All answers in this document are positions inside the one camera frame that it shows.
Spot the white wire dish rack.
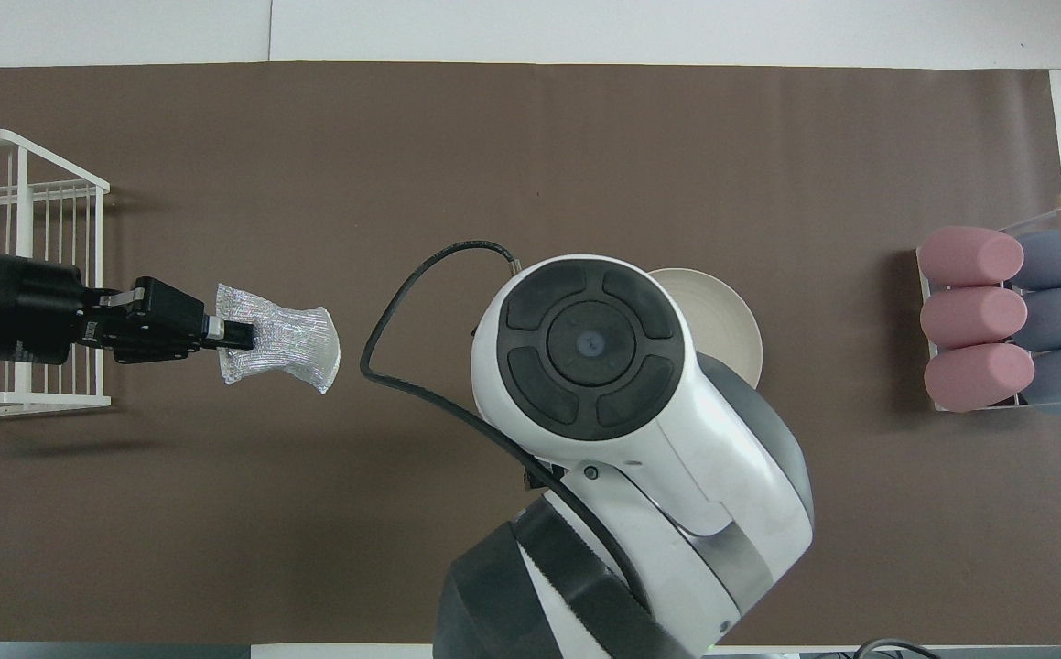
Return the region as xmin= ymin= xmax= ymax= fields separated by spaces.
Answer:
xmin=0 ymin=128 xmax=113 ymax=419

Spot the brown paper table mat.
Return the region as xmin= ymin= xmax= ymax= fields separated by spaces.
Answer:
xmin=0 ymin=61 xmax=1061 ymax=646

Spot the cream round plate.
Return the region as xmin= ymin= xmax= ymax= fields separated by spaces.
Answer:
xmin=647 ymin=267 xmax=763 ymax=391

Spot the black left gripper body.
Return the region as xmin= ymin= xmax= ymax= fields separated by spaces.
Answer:
xmin=0 ymin=254 xmax=211 ymax=365

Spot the pink plastic cup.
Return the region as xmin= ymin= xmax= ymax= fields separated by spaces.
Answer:
xmin=923 ymin=342 xmax=1036 ymax=414
xmin=919 ymin=286 xmax=1028 ymax=350
xmin=916 ymin=226 xmax=1025 ymax=287

